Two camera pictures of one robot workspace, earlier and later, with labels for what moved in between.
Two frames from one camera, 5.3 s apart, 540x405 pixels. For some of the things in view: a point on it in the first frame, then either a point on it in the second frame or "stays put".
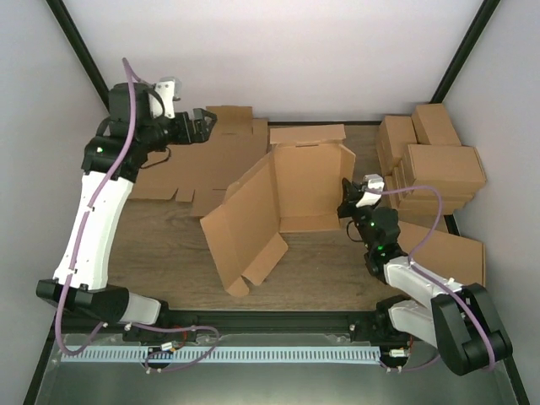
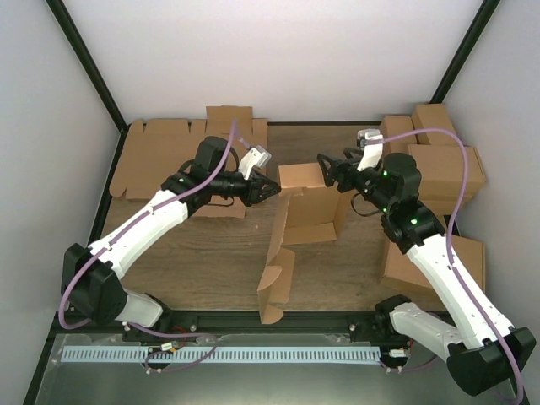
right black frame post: x=478 y=24 stays put
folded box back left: x=393 y=136 stays put
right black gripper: x=350 y=197 -> x=348 y=170
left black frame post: x=80 y=50 stays put
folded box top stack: x=440 y=163 stays put
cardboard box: x=298 y=186 -> x=310 y=218
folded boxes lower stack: x=454 y=194 stays put
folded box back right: x=433 y=126 stays put
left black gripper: x=201 y=133 -> x=251 y=196
